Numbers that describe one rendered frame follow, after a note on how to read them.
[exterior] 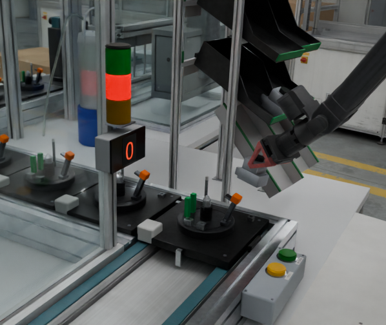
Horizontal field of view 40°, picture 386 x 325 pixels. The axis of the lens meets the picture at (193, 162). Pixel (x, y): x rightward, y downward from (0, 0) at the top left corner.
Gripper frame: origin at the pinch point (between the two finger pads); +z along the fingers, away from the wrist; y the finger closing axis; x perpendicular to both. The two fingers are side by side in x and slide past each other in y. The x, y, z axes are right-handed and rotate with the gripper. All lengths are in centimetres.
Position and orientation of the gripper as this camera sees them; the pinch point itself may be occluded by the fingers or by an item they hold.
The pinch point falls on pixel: (256, 163)
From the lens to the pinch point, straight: 133.7
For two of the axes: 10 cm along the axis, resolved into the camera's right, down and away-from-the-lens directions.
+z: -6.3, 4.5, 6.3
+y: -6.6, 1.0, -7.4
